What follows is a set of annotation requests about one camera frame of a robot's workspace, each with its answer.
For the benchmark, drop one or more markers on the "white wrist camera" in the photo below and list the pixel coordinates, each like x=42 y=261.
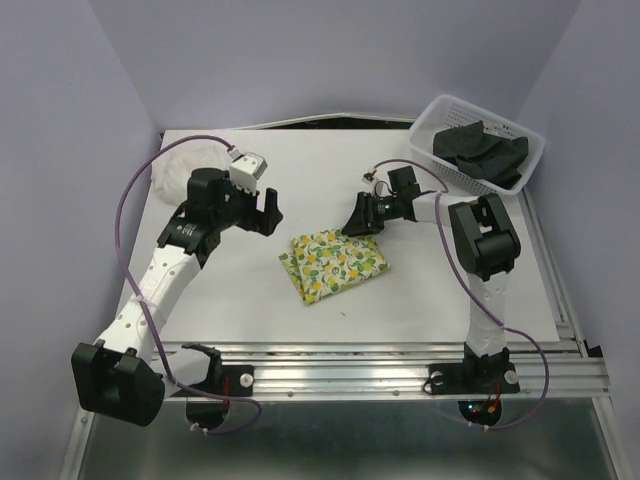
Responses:
x=368 y=178
x=246 y=170

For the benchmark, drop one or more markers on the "white plastic basket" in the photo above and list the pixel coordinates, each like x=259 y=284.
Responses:
x=446 y=112

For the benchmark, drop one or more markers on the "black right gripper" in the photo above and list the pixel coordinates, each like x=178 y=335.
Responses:
x=363 y=219

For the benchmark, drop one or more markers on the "black skirt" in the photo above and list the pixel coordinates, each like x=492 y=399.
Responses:
x=481 y=155

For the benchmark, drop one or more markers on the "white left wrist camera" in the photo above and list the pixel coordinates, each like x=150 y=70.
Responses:
x=246 y=170

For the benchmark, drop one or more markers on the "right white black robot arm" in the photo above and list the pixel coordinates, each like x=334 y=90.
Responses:
x=481 y=246

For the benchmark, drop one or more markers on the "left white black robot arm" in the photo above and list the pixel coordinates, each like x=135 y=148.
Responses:
x=125 y=373

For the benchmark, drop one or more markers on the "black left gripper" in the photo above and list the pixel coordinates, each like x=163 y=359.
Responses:
x=266 y=222

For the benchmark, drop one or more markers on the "lemon print skirt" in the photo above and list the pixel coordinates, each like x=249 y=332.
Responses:
x=327 y=262

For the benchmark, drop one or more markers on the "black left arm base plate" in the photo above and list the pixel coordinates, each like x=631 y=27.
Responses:
x=228 y=406

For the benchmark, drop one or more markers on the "aluminium extrusion rail frame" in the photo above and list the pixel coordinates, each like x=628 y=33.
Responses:
x=360 y=411

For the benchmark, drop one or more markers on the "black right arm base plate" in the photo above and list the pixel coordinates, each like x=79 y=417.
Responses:
x=480 y=393

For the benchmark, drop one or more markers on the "white pleated skirt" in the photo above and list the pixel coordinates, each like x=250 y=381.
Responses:
x=171 y=172

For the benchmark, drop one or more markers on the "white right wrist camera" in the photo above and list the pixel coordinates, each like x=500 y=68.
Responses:
x=368 y=178

